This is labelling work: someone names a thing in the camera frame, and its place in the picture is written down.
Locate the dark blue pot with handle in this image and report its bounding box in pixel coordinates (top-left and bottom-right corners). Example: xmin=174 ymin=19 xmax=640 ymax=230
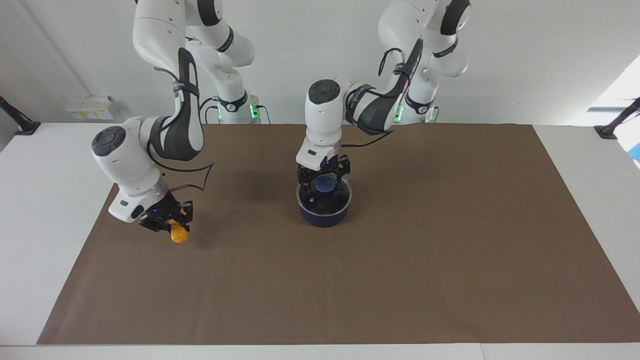
xmin=296 ymin=175 xmax=353 ymax=228

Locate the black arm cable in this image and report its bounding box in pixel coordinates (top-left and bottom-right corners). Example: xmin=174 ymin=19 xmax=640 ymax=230
xmin=150 ymin=65 xmax=216 ymax=193
xmin=342 ymin=47 xmax=423 ymax=149

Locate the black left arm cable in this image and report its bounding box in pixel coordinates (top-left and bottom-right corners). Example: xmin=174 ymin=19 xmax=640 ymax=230
xmin=342 ymin=47 xmax=423 ymax=149

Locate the black camera stand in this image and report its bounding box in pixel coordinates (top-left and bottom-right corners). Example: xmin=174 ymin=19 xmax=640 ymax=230
xmin=0 ymin=95 xmax=41 ymax=136
xmin=594 ymin=97 xmax=640 ymax=140

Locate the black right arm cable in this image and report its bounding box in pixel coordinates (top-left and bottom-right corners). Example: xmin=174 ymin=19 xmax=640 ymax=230
xmin=150 ymin=65 xmax=216 ymax=193

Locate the black right base cable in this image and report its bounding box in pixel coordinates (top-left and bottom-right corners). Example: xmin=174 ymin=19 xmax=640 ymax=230
xmin=199 ymin=96 xmax=221 ymax=123

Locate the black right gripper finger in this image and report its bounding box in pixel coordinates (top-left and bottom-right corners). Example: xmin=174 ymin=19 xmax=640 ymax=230
xmin=175 ymin=201 xmax=194 ymax=232
xmin=139 ymin=217 xmax=171 ymax=233

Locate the brown table mat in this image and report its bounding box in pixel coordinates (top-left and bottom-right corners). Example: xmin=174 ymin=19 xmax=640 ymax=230
xmin=36 ymin=123 xmax=640 ymax=346

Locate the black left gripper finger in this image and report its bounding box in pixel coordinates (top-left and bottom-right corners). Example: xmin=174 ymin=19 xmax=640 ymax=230
xmin=298 ymin=165 xmax=315 ymax=193
xmin=334 ymin=156 xmax=352 ymax=190

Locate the glass lid with blue knob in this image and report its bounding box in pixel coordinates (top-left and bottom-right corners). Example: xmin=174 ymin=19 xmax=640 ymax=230
xmin=296 ymin=175 xmax=353 ymax=216

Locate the white wall power box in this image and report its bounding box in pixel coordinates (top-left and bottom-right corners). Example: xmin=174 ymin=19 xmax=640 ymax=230
xmin=66 ymin=95 xmax=120 ymax=121

